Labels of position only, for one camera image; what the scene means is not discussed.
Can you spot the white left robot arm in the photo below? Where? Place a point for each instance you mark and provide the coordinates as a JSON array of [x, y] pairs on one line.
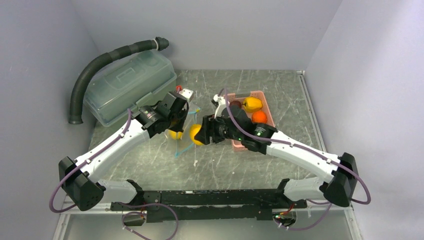
[[82, 178]]

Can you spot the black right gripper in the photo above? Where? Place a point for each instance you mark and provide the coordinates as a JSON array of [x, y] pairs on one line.
[[208, 129]]

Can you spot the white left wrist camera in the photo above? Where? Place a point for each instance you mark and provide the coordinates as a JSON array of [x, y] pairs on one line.
[[185, 92]]

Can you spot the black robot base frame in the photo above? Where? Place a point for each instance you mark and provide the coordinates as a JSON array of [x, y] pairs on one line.
[[167, 205]]

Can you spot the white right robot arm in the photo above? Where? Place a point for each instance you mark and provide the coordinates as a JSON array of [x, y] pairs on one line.
[[335, 177]]

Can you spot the aluminium rail frame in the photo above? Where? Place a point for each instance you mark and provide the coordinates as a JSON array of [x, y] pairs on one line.
[[134, 218]]

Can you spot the clear zip top bag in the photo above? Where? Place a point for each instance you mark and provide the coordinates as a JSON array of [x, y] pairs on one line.
[[178, 147]]

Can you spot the yellow bell pepper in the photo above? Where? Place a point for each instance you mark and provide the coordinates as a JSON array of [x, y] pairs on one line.
[[252, 104]]

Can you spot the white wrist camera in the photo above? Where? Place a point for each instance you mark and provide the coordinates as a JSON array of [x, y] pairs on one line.
[[220, 103], [185, 92]]

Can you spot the yellow lemon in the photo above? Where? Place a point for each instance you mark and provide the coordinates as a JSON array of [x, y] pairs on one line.
[[193, 131]]

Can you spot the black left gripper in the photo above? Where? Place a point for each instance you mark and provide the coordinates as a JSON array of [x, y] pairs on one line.
[[179, 127]]

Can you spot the yellow mango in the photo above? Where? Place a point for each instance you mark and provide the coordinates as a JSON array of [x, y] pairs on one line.
[[175, 135]]

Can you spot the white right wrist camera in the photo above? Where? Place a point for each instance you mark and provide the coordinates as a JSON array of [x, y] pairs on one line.
[[220, 103]]

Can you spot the pink plastic basket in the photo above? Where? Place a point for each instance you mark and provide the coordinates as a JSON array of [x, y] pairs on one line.
[[258, 94]]

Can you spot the grey green storage box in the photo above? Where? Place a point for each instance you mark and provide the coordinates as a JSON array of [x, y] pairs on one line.
[[132, 82]]

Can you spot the dark red passion fruit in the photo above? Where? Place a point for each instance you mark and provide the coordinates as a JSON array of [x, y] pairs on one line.
[[235, 104]]

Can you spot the orange fruit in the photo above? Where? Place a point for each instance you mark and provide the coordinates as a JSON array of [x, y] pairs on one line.
[[259, 117]]

